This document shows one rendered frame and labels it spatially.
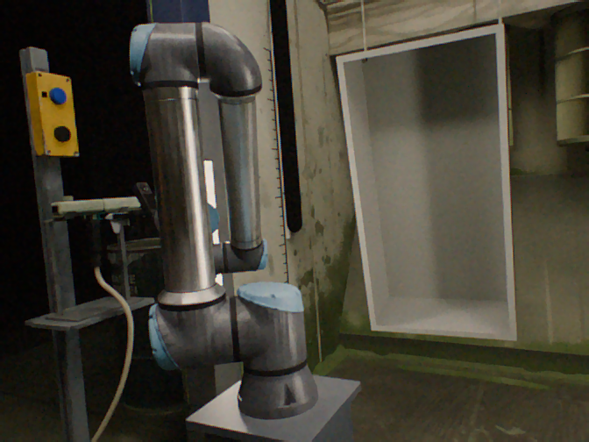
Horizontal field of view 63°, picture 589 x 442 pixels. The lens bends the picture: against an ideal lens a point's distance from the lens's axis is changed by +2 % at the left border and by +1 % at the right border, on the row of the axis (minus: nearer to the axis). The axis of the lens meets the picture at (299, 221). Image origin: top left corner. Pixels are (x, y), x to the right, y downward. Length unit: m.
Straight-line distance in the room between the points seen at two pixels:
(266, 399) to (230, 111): 0.63
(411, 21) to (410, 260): 1.48
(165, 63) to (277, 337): 0.61
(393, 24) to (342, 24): 0.34
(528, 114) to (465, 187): 1.21
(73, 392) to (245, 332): 0.92
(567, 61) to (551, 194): 0.78
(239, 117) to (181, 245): 0.31
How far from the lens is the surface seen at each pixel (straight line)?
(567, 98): 3.04
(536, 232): 3.19
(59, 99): 1.73
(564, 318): 3.00
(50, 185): 1.75
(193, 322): 1.05
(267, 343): 1.07
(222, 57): 1.02
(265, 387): 1.10
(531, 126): 3.38
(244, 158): 1.12
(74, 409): 1.88
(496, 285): 2.42
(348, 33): 3.27
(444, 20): 3.11
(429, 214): 2.33
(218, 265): 1.31
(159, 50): 1.02
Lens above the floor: 1.14
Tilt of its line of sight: 4 degrees down
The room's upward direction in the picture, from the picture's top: 4 degrees counter-clockwise
